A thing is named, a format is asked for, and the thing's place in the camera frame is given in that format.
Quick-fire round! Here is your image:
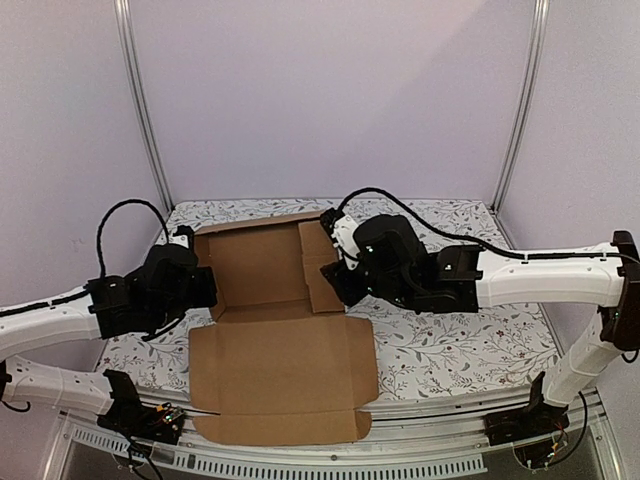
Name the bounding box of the brown cardboard box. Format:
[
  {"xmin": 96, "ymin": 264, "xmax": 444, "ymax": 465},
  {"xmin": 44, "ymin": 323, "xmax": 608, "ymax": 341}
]
[{"xmin": 189, "ymin": 212, "xmax": 379, "ymax": 447}]

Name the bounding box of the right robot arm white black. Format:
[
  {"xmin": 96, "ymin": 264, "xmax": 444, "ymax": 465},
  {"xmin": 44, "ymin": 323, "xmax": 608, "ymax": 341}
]
[{"xmin": 320, "ymin": 209, "xmax": 639, "ymax": 436}]

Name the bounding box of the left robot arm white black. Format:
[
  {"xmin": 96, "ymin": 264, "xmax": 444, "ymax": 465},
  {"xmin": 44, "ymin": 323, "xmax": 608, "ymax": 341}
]
[{"xmin": 1, "ymin": 244, "xmax": 217, "ymax": 434}]

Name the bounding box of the floral patterned table mat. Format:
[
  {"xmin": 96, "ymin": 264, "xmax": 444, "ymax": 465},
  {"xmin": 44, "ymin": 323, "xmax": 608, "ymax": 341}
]
[{"xmin": 97, "ymin": 197, "xmax": 559, "ymax": 402}]

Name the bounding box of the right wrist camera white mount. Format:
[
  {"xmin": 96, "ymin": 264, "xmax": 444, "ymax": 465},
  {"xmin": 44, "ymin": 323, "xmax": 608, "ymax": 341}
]
[{"xmin": 320, "ymin": 208, "xmax": 360, "ymax": 270}]

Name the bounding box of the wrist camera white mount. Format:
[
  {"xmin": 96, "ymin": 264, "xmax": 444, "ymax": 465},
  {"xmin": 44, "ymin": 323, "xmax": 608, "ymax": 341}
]
[
  {"xmin": 168, "ymin": 225, "xmax": 195, "ymax": 251},
  {"xmin": 320, "ymin": 208, "xmax": 360, "ymax": 270}
]

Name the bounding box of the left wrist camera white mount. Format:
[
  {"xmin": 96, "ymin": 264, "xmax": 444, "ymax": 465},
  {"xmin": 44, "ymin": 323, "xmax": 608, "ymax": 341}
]
[{"xmin": 168, "ymin": 225, "xmax": 195, "ymax": 251}]

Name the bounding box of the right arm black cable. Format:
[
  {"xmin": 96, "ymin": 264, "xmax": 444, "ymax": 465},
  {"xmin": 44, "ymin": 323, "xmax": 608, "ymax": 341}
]
[{"xmin": 334, "ymin": 187, "xmax": 640, "ymax": 261}]

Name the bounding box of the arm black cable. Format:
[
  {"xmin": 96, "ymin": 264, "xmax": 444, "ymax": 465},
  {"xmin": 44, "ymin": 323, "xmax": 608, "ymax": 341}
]
[
  {"xmin": 334, "ymin": 187, "xmax": 640, "ymax": 261},
  {"xmin": 95, "ymin": 199, "xmax": 171, "ymax": 281}
]

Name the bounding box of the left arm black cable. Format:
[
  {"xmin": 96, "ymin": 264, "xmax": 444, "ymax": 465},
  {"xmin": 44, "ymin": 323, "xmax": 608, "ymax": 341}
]
[{"xmin": 95, "ymin": 199, "xmax": 171, "ymax": 281}]

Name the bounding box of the left aluminium frame post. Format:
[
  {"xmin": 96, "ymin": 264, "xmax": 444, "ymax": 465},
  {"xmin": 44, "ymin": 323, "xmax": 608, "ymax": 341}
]
[{"xmin": 114, "ymin": 0, "xmax": 174, "ymax": 212}]

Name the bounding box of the aluminium frame post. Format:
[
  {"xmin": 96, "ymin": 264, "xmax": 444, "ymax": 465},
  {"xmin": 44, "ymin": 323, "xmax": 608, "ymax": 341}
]
[
  {"xmin": 114, "ymin": 0, "xmax": 174, "ymax": 212},
  {"xmin": 490, "ymin": 0, "xmax": 550, "ymax": 216}
]

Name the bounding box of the aluminium front rail base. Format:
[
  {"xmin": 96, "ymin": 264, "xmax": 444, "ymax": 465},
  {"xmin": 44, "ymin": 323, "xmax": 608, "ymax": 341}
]
[{"xmin": 47, "ymin": 385, "xmax": 619, "ymax": 480}]

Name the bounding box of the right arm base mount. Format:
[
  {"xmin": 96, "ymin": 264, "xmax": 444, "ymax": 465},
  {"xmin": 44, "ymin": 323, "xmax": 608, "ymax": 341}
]
[{"xmin": 483, "ymin": 372, "xmax": 569, "ymax": 470}]

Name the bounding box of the right aluminium frame post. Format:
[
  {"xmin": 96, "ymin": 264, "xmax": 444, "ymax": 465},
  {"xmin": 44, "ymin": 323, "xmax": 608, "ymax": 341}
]
[{"xmin": 490, "ymin": 0, "xmax": 550, "ymax": 216}]

